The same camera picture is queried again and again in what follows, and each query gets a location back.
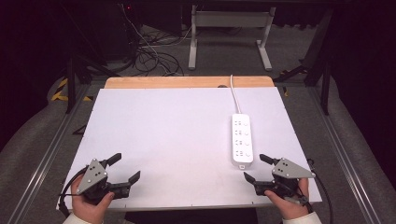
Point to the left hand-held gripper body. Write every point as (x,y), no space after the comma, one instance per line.
(92,176)

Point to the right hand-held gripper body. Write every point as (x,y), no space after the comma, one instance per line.
(288,174)

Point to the person's left hand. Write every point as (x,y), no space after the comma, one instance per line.
(88,207)

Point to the person's right hand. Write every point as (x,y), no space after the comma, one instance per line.
(291,206)

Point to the white power strip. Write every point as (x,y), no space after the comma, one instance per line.
(242,140)

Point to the black metal stand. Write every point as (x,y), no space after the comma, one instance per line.
(72,84)
(322,71)

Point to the aluminium floor rail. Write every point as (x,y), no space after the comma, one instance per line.
(345,161)
(43,161)

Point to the white metal desk frame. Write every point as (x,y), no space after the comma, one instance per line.
(230,20)

